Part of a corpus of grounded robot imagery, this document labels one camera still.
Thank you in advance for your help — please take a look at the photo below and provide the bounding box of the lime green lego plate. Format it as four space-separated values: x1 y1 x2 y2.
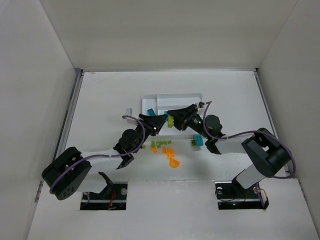
167 115 174 128

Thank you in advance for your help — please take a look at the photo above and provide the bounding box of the teal rounded lego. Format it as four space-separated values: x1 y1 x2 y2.
193 134 204 147

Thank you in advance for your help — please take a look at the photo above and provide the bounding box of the teal lego brick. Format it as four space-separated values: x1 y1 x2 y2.
147 108 157 116

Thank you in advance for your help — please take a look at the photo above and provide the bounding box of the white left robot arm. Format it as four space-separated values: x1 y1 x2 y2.
41 114 168 201

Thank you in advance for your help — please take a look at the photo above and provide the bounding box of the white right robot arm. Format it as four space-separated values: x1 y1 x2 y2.
167 102 297 190

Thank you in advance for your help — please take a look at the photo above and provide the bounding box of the orange curved lego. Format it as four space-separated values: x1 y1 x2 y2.
150 146 158 154

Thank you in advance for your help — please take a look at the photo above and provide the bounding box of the green lego row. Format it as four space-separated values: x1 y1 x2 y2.
151 140 172 148

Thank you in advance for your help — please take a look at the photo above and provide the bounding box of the white divided sorting tray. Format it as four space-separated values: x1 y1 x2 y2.
141 93 203 139

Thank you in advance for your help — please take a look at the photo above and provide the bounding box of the orange lego cluster piece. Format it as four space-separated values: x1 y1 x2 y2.
162 147 175 160

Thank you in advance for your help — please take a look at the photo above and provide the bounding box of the orange arch lego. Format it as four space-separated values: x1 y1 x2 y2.
169 159 180 169

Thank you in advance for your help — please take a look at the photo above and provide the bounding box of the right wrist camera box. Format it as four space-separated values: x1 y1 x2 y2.
196 101 205 109

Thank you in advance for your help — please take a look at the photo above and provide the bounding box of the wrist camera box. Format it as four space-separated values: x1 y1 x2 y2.
196 101 205 109
126 108 133 116

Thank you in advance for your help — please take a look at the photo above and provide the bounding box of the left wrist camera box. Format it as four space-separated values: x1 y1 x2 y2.
126 108 133 116

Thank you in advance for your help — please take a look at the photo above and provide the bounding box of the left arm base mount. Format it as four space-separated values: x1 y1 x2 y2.
80 171 128 211

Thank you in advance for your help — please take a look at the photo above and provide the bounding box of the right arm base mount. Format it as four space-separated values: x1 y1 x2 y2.
214 179 270 210

